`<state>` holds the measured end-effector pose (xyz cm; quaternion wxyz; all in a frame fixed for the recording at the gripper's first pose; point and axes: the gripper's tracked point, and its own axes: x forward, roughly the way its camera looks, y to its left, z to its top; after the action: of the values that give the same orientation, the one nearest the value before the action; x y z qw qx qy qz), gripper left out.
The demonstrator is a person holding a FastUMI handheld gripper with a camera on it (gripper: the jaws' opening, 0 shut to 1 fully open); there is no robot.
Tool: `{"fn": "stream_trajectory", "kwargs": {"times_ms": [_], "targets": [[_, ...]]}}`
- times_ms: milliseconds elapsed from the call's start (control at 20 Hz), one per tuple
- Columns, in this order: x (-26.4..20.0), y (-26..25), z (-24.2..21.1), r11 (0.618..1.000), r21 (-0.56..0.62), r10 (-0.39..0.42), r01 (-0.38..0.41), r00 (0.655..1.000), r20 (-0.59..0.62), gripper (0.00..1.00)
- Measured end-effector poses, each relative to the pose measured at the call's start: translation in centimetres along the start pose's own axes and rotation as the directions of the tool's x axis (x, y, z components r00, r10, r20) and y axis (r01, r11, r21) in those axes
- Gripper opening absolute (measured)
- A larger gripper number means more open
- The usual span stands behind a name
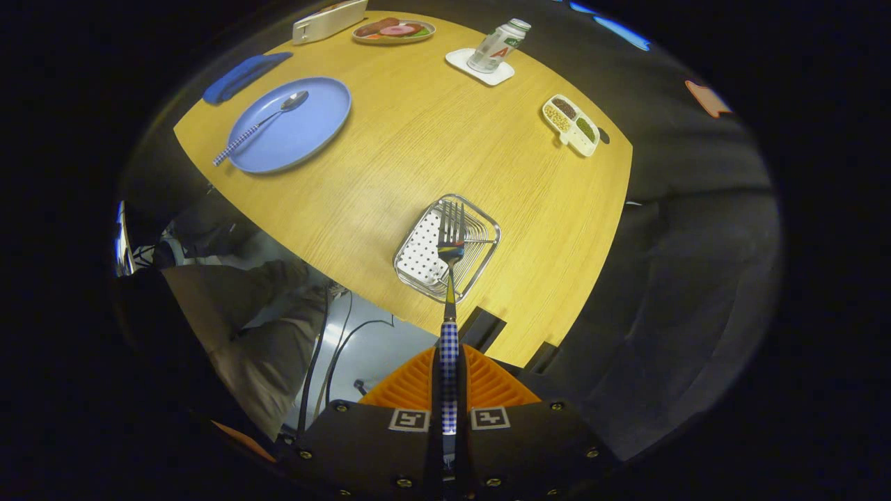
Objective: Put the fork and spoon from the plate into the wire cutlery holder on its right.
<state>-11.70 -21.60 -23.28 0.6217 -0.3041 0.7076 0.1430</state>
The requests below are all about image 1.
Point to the white square coaster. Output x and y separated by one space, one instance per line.
459 60

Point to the white divided seasoning tray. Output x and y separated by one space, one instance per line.
572 125

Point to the person's khaki trousers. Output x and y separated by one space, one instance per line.
257 355

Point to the blue folded towel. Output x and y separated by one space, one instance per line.
243 75

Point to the blue round plate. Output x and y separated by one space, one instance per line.
310 136

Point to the white toaster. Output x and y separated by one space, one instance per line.
327 24

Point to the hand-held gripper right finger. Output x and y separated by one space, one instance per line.
529 445

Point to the silver drink bottle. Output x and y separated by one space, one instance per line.
495 47

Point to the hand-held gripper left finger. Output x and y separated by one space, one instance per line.
369 445

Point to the plate of toy food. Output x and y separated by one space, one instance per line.
394 30

